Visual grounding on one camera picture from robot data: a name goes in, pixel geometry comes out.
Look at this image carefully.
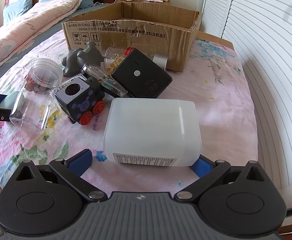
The white translucent plastic box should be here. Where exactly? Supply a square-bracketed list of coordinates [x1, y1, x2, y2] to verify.
[103, 98, 202, 167]

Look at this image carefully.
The brown cardboard box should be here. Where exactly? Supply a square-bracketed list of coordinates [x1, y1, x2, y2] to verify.
[62, 2, 202, 72]

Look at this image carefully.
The clear bottle with red cap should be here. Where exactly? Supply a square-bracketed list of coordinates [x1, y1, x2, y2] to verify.
[103, 46, 134, 75]

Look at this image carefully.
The black square device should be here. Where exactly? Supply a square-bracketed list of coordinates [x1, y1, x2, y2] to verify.
[112, 49, 173, 99]

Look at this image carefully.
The green oval soap case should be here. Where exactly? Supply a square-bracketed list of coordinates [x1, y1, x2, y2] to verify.
[0, 91, 20, 110]

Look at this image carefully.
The pink floral quilt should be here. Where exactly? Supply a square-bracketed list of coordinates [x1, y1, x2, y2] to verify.
[0, 0, 82, 67]

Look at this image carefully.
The clear plastic jar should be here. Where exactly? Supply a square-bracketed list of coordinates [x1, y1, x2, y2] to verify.
[9, 58, 63, 133]

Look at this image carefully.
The wooden nightstand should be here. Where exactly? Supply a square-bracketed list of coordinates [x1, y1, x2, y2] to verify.
[114, 0, 171, 5]

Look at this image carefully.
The grey cartoon animal figure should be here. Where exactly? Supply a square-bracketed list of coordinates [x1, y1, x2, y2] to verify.
[61, 41, 103, 77]

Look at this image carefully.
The black toy train car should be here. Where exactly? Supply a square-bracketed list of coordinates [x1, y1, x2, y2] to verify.
[55, 77, 105, 126]

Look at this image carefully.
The pink floral bedsheet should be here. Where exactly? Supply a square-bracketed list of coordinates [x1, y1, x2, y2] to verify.
[0, 36, 257, 193]

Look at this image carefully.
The white louvered closet door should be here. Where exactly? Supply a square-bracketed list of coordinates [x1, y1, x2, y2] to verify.
[201, 0, 292, 209]

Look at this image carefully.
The silver metal cylinder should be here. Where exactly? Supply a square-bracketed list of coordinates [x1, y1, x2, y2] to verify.
[153, 54, 168, 70]

